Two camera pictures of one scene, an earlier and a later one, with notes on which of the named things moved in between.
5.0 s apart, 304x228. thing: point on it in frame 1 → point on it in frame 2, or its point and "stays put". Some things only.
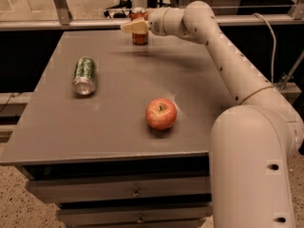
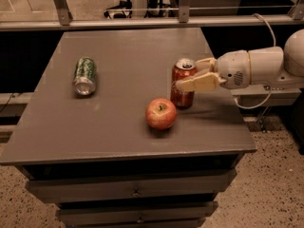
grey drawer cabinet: [95, 156] stays put
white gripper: [155, 24] → [232, 68]
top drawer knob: [137, 194] stays put
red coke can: [140, 13] → [182, 68]
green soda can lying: [85, 76] stays put
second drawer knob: [140, 220] stays put
